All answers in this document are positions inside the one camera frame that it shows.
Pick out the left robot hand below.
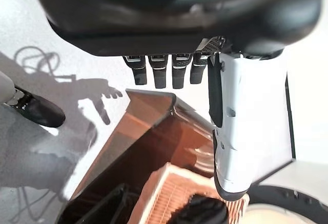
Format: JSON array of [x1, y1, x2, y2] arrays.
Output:
[[29, 0, 324, 201]]

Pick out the black baseboard strip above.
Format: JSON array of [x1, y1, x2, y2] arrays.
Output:
[[284, 75, 297, 159]]

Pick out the left silver robot leg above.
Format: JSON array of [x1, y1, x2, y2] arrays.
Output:
[[0, 70, 67, 129]]

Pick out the large wicker laundry basket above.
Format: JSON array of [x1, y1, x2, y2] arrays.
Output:
[[138, 162, 251, 224]]

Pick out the folded black garment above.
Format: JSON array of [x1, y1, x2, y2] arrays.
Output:
[[174, 194, 229, 224]]

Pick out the round glass washer door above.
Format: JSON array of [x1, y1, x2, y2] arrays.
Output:
[[244, 185, 328, 224]]

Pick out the white looped floor cable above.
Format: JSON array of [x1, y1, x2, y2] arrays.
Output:
[[14, 46, 61, 77]]

